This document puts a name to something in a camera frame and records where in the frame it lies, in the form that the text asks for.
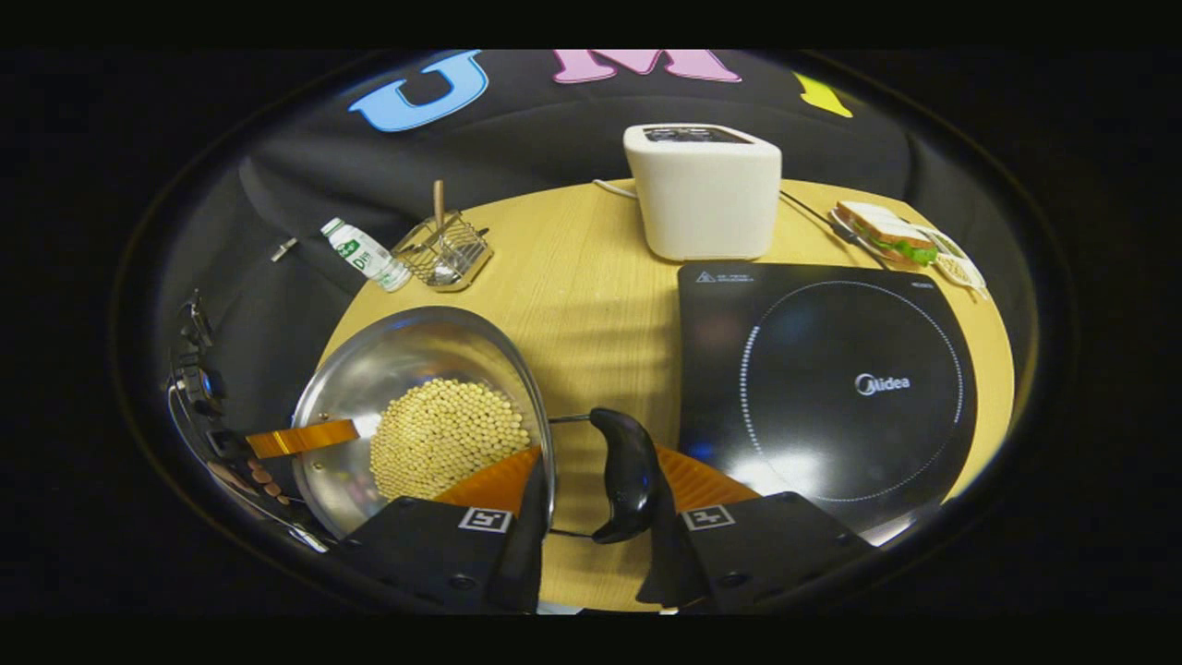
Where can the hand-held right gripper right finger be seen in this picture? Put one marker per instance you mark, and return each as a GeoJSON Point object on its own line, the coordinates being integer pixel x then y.
{"type": "Point", "coordinates": [776, 545]}

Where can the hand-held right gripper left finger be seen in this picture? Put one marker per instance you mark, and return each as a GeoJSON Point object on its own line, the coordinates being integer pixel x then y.
{"type": "Point", "coordinates": [434, 554]}

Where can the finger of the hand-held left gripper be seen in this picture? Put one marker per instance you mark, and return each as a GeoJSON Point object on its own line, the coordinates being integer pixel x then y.
{"type": "Point", "coordinates": [300, 439]}

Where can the black induction cooktop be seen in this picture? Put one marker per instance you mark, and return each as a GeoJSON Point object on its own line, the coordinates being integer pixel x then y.
{"type": "Point", "coordinates": [831, 388]}

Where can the pile of soybeans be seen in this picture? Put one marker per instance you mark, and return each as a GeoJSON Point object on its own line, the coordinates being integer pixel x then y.
{"type": "Point", "coordinates": [443, 434]}

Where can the metal clip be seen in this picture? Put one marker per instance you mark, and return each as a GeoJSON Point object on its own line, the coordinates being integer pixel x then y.
{"type": "Point", "coordinates": [284, 249]}

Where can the white green drink bottle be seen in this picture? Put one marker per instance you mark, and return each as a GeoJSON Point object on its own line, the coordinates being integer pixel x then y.
{"type": "Point", "coordinates": [369, 257]}

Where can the sandwich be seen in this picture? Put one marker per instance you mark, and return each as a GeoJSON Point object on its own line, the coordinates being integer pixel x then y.
{"type": "Point", "coordinates": [886, 231]}

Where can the white divided dish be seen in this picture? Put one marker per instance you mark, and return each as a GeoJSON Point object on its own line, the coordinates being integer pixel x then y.
{"type": "Point", "coordinates": [960, 268]}

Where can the white toaster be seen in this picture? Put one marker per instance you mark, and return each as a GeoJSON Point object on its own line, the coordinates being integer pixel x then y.
{"type": "Point", "coordinates": [706, 203]}

